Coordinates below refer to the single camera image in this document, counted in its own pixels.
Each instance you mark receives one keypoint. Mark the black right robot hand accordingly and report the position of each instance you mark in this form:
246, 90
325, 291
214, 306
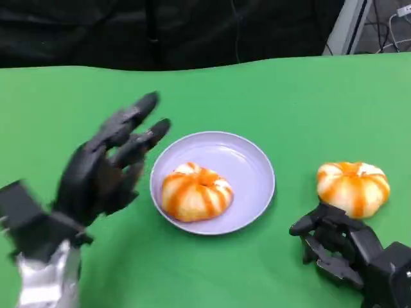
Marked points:
353, 247

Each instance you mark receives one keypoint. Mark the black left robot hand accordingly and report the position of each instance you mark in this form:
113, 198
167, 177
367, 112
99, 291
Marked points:
90, 183

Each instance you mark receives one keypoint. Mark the orange white toy bread roll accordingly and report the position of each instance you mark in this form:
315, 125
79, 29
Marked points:
197, 192
351, 187

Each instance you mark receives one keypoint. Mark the lilac plate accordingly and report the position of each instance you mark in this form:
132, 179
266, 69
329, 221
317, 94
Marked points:
244, 160

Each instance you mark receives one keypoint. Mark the black backdrop curtain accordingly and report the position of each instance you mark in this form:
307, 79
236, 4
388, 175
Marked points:
96, 32

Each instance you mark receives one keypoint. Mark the green table cloth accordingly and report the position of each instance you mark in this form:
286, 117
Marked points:
224, 96

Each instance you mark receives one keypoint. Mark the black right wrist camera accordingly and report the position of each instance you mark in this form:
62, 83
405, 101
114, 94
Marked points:
391, 276

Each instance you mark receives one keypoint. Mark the grey metal frame post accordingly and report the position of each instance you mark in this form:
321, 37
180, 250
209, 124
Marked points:
345, 29

